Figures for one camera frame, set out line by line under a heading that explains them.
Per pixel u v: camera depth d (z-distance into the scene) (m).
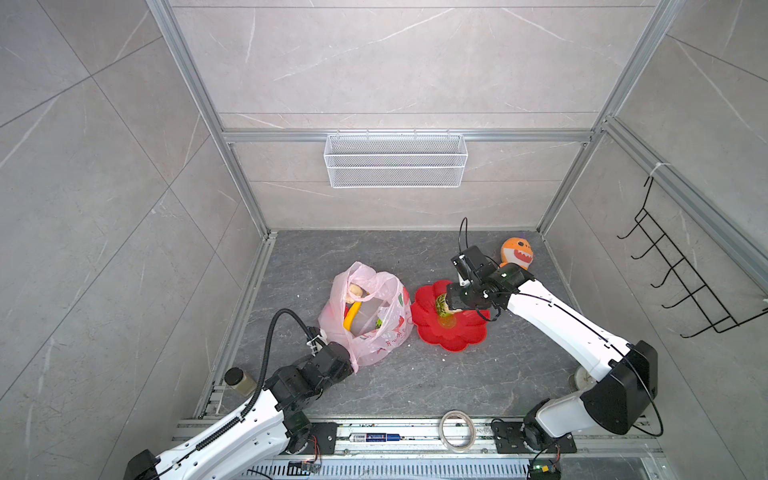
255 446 0.57
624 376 0.40
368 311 0.96
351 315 0.94
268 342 0.57
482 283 0.57
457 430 0.76
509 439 0.73
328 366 0.58
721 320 0.58
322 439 0.73
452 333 0.92
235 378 0.73
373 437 0.73
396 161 1.01
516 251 1.02
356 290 0.95
